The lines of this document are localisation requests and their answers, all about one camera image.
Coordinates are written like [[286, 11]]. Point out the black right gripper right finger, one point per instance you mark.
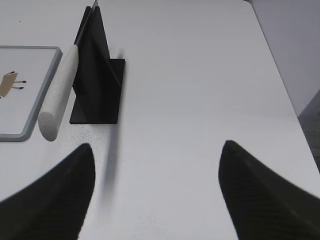
[[262, 204]]

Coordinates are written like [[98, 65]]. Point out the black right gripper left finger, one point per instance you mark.
[[54, 206]]

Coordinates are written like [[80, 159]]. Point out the black knife stand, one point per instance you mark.
[[99, 78]]

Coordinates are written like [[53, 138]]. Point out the white cutting board grey rim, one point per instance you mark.
[[25, 75]]

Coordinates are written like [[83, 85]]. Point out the white-handled knife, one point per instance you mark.
[[57, 96]]

